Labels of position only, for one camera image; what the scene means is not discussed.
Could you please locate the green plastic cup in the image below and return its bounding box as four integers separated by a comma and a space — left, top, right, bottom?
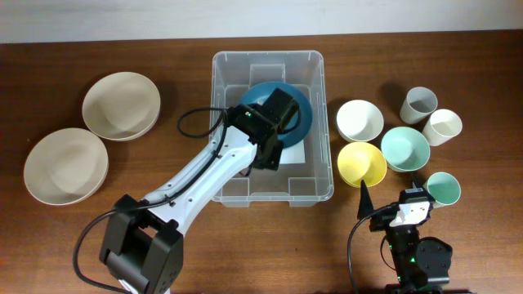
422, 171, 461, 208

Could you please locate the dark blue plastic plate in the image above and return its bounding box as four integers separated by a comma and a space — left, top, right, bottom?
239, 81, 313, 149

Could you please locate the beige plate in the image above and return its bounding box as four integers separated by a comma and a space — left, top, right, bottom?
24, 128, 109, 206
82, 72, 161, 141

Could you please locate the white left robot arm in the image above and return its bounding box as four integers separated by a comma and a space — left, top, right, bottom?
99, 104, 298, 293

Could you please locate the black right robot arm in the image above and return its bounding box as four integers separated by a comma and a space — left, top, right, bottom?
357, 180, 453, 293

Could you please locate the clear plastic storage container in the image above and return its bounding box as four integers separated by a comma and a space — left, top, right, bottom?
211, 51, 334, 207

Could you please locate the mint green plastic bowl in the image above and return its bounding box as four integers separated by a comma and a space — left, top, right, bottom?
381, 127, 431, 172

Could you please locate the white paper label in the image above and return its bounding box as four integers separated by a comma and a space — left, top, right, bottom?
279, 140, 306, 164

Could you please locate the yellow plastic bowl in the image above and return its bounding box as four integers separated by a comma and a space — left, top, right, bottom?
337, 142, 387, 188

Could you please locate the white plastic cup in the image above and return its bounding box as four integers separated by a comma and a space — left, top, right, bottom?
422, 109, 463, 146

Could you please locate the grey plastic cup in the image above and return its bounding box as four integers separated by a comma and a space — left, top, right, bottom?
400, 87, 438, 124

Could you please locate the white plastic bowl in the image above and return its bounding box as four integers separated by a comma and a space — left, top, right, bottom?
336, 100, 384, 142

